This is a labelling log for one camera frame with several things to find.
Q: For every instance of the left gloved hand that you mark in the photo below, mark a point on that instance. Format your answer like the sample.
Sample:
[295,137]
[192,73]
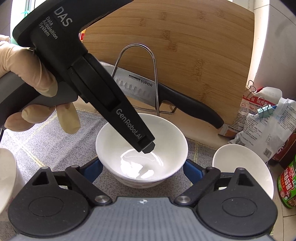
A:
[27,66]

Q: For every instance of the silver binder clip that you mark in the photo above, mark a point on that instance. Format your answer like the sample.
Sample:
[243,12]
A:
[250,88]

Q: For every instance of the green lid sauce jar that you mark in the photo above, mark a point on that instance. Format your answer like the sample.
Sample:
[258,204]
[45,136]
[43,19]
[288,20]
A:
[286,185]

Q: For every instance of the teal binder clip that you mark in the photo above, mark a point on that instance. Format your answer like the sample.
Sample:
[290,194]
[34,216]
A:
[266,111]

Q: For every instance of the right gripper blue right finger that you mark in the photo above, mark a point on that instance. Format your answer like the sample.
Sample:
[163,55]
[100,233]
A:
[203,180]

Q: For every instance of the steel cleaver black handle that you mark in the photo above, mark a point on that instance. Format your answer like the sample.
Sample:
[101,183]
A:
[143,90]

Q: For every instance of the white printed food bag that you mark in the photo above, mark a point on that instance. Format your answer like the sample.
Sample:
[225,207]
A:
[265,136]

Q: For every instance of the red white food bag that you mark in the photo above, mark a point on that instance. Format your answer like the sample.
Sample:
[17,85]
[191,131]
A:
[250,103]

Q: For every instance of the grey checked table mat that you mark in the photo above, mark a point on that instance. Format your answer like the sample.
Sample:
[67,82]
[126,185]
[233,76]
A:
[48,209]

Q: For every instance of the bamboo cutting board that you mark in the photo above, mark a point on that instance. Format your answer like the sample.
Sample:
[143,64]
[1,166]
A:
[202,49]

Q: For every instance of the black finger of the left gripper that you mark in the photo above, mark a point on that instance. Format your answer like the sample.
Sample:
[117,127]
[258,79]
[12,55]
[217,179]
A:
[149,148]

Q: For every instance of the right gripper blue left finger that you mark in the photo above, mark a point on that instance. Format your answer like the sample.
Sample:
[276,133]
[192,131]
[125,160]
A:
[82,178]

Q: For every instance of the dark soy sauce bottle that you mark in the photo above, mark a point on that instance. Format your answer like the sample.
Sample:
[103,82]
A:
[286,154]

